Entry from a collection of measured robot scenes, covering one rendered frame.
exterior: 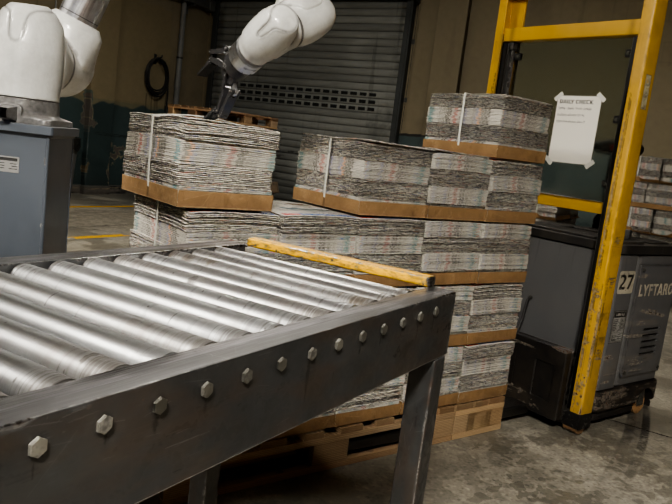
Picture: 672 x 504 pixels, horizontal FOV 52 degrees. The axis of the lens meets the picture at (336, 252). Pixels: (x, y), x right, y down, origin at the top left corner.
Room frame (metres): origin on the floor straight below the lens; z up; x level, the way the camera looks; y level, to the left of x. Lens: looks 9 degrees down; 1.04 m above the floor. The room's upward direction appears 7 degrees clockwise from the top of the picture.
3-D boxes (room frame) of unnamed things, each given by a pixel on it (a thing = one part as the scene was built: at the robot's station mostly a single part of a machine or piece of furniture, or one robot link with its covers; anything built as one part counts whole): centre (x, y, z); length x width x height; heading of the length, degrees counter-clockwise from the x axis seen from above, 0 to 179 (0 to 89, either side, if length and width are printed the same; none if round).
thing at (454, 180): (2.55, -0.28, 0.95); 0.38 x 0.29 x 0.23; 38
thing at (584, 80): (3.01, -0.87, 1.27); 0.57 x 0.01 x 0.65; 38
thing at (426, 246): (2.28, 0.05, 0.42); 1.17 x 0.39 x 0.83; 128
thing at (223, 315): (0.99, 0.25, 0.77); 0.47 x 0.05 x 0.05; 59
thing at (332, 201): (2.38, -0.05, 0.86); 0.38 x 0.29 x 0.04; 38
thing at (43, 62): (1.68, 0.78, 1.17); 0.18 x 0.16 x 0.22; 4
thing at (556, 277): (3.23, -1.15, 0.40); 0.69 x 0.55 x 0.80; 38
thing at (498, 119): (2.73, -0.52, 0.65); 0.39 x 0.30 x 1.29; 38
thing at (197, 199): (1.89, 0.35, 0.86); 0.29 x 0.16 x 0.04; 129
